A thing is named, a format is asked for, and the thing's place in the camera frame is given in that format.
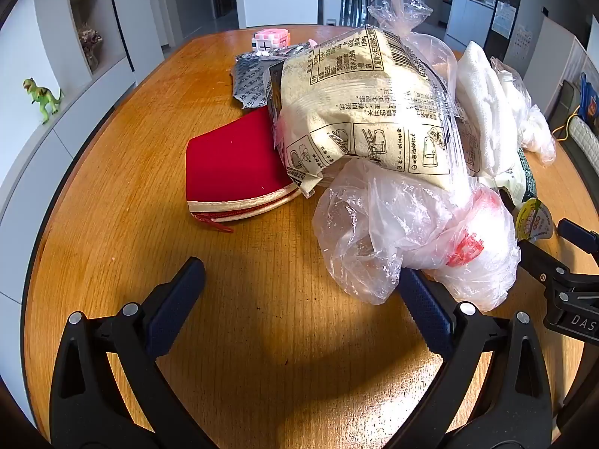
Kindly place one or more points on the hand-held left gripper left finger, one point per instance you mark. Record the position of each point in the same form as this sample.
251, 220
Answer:
178, 299

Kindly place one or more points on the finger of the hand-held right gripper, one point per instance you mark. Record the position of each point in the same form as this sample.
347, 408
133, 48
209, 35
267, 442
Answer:
568, 229
538, 259

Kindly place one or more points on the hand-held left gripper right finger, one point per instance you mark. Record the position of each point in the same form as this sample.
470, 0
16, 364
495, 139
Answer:
423, 308

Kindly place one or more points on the yellow-green jelly cup lid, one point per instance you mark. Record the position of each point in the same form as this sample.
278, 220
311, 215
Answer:
533, 222

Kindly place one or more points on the green wrapper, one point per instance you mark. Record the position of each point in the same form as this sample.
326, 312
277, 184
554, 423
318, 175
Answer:
526, 177

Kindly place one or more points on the white plastic bag red print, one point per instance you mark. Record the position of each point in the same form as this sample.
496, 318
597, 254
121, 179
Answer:
482, 252

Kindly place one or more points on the white quilted throw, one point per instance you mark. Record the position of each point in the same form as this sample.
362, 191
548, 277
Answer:
585, 135

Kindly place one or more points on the dark green sofa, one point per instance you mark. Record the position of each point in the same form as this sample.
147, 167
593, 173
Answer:
564, 98

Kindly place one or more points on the blue bag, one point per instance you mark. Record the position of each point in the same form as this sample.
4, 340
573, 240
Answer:
590, 98

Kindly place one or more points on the red zip pouch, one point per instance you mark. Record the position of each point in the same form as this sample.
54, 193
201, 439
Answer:
229, 163

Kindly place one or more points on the white cloth in plastic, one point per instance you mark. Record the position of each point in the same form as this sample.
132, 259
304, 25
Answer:
482, 98

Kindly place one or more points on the white box cabinet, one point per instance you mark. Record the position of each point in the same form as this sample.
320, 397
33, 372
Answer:
552, 51

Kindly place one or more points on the beige printed noodle packet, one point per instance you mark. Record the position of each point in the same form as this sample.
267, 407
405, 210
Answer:
355, 103

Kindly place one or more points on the grey foil packet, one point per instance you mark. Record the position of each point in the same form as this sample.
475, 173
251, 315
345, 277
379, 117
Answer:
250, 82

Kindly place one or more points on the white cabinet with open shelf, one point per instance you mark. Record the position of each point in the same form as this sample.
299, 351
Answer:
468, 14

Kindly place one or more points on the green dinosaur toy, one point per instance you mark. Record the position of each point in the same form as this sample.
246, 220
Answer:
44, 98

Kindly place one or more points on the dried flower bunch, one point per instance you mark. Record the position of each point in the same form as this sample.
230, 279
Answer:
89, 39

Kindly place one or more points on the small silver wrapper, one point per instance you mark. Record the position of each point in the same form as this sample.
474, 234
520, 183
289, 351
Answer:
299, 50

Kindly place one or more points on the pink block toy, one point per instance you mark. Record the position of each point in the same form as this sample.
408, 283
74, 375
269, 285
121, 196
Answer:
271, 37

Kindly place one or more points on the small wall calendar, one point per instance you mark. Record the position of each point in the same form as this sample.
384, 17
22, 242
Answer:
523, 42

